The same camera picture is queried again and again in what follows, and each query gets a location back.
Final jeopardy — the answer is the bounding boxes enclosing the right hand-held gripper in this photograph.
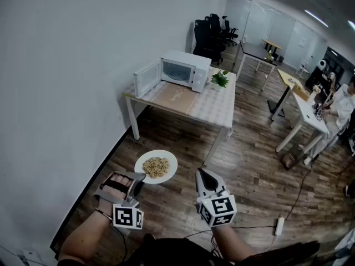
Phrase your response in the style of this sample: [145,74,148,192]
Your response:
[195,168,237,228]

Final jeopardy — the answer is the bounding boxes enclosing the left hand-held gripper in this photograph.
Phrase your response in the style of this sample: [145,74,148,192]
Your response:
[94,171,146,230]

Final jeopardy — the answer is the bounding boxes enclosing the white round plate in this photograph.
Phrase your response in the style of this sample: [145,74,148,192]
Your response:
[134,149,178,185]

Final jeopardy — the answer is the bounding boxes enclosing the white microwave oven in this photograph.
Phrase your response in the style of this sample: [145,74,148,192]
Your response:
[133,50,213,99]

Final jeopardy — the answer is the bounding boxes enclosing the person's left forearm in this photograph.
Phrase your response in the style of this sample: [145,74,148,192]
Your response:
[57,201,123,266]

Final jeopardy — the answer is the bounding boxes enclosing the person's right forearm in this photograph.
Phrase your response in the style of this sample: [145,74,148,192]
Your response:
[212,221,257,260]

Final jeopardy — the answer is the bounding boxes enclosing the person's left hand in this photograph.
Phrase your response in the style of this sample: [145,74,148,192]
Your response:
[99,175,131,205]

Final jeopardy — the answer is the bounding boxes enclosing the white-legged table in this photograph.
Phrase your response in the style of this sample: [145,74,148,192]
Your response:
[123,91,232,167]

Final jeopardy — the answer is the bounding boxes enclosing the person's black clothing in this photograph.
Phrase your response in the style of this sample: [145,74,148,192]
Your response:
[58,233,228,266]

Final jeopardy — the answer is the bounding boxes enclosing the white power strip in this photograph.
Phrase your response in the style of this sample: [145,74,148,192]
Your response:
[274,217,285,236]

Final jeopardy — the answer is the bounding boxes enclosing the brown bag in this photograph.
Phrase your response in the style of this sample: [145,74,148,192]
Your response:
[278,145,306,171]

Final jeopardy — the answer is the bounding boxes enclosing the dark flat panel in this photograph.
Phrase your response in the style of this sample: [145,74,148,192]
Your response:
[241,241,320,266]

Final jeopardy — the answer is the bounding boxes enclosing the green potted plant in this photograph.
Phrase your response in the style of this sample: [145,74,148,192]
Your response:
[209,69,230,93]

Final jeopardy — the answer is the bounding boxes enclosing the white desk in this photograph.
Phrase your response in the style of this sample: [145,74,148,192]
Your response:
[275,89,330,154]

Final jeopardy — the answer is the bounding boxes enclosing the wooden box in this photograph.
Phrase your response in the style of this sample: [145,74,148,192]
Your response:
[292,86,312,102]

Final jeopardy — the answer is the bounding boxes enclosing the yellow desk black leg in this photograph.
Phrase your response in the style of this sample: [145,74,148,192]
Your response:
[267,68,303,119]

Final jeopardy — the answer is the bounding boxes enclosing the dark-top table white legs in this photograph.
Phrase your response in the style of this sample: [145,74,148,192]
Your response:
[232,40,283,91]

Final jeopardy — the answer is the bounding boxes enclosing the black office chair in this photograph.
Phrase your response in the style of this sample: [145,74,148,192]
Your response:
[221,16,239,47]
[192,19,224,65]
[210,13,231,45]
[204,16,227,52]

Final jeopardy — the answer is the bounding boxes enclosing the small wooden standing desk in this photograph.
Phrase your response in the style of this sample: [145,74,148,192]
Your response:
[262,39,283,57]

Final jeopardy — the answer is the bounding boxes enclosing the black shelf unit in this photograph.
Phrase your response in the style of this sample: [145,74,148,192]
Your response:
[324,46,355,80]

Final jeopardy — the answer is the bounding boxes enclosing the thin wrist bracelet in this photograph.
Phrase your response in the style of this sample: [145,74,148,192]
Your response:
[95,207,114,221]

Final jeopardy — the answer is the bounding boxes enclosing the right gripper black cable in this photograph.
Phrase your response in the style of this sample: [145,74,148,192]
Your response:
[182,229,222,258]

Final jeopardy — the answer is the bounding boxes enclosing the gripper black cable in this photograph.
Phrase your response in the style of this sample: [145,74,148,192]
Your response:
[182,229,222,258]
[115,226,129,263]

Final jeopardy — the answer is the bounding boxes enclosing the black floor cable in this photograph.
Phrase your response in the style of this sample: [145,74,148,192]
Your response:
[231,159,316,230]

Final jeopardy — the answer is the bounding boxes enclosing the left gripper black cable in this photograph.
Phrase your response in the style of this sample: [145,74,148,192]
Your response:
[115,226,129,263]

